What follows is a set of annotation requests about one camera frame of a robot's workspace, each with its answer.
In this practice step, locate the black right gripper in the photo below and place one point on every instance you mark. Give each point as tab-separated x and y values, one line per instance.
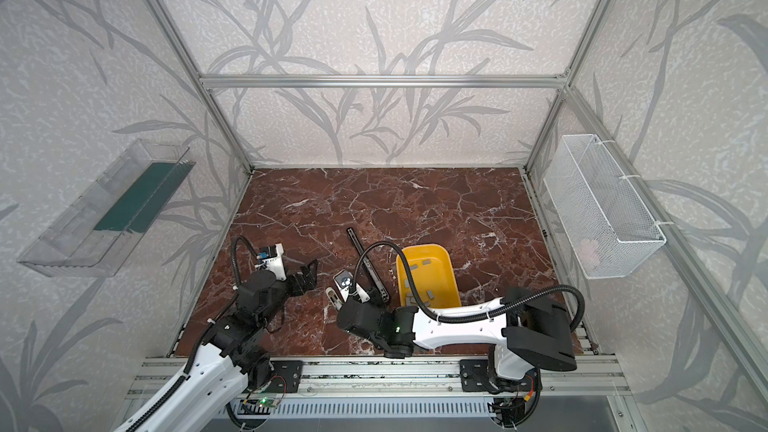
347	304

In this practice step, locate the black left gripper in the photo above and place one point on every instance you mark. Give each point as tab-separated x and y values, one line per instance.
302	275

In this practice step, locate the beige white stapler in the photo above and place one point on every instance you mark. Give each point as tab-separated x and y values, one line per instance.
334	298

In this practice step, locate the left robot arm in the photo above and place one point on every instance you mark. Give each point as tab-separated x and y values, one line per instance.
227	359

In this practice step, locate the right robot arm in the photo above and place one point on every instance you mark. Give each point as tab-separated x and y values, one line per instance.
527	331

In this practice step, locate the yellow plastic tray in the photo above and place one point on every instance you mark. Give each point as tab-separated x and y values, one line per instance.
437	277

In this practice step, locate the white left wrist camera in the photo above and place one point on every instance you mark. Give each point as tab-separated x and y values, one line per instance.
270	258

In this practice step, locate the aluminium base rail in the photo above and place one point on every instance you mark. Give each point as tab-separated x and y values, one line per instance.
432	376

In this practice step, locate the white slotted cable duct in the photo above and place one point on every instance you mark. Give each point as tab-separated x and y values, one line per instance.
584	409

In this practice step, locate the clear plastic wall bin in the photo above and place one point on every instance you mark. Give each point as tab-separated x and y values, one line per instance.
97	233

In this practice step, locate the white wire wall basket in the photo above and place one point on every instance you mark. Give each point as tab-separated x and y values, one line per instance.
608	226

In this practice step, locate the aluminium frame crossbar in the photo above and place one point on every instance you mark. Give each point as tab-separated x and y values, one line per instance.
221	81

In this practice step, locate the aluminium frame corner post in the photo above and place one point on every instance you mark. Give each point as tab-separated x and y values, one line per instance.
173	36

